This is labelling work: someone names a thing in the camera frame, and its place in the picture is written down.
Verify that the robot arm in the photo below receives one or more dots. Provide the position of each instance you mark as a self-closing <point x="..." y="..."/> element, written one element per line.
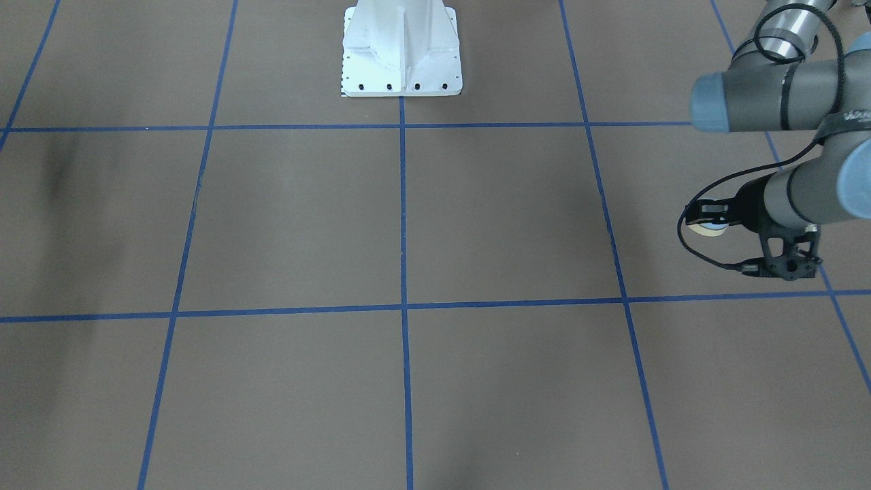
<point x="813" y="111"/>

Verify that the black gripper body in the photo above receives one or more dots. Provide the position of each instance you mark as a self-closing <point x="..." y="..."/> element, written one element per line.
<point x="747" y="206"/>

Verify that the blue and cream call bell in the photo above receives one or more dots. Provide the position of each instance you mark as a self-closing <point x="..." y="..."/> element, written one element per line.
<point x="708" y="229"/>

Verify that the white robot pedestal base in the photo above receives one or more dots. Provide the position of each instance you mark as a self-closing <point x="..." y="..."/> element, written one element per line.
<point x="401" y="49"/>

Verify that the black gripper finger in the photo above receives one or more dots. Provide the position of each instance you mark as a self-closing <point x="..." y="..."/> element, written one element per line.
<point x="714" y="205"/>
<point x="706" y="219"/>

